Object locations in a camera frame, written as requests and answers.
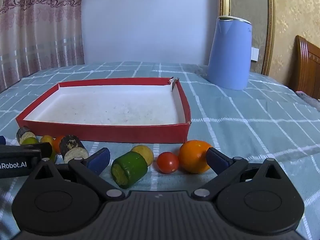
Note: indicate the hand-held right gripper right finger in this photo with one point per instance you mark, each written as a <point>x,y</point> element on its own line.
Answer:
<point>217,160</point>

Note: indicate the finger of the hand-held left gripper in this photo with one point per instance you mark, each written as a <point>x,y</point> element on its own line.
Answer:
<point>42,148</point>
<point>2,140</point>

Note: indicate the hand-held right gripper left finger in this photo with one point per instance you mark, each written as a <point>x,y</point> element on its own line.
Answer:
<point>100,158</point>

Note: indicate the green tomato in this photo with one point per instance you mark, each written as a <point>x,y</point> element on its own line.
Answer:
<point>30,140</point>

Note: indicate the dark sugarcane piece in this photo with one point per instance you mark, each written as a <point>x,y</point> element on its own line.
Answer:
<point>23,132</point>
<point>70,143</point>

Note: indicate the orange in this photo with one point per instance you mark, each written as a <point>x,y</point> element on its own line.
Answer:
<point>192,155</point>

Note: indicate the red cardboard box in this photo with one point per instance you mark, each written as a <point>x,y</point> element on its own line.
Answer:
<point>100,132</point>

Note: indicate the green cucumber piece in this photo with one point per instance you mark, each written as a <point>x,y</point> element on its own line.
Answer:
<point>130,167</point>

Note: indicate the red cherry tomato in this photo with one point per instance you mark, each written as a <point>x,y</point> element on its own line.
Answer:
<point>167,162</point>
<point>58,143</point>

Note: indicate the small yellow round fruit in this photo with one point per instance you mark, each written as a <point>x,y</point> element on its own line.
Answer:
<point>47,139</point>
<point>146,153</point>

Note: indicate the blue electric kettle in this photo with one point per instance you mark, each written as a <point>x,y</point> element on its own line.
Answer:
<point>230,55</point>

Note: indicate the grey fuzzy cloth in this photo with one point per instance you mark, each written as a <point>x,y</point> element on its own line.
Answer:
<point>310,100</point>

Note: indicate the pink patterned curtain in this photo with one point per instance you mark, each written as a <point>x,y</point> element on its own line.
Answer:
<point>37,30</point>

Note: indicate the wooden chair back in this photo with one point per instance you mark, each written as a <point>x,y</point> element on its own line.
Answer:
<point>307,65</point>

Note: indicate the white wall socket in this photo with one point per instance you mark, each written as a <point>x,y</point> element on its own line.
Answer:
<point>254,54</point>

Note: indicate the gold arched wall frame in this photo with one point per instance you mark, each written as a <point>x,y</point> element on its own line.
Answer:
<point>270,42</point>

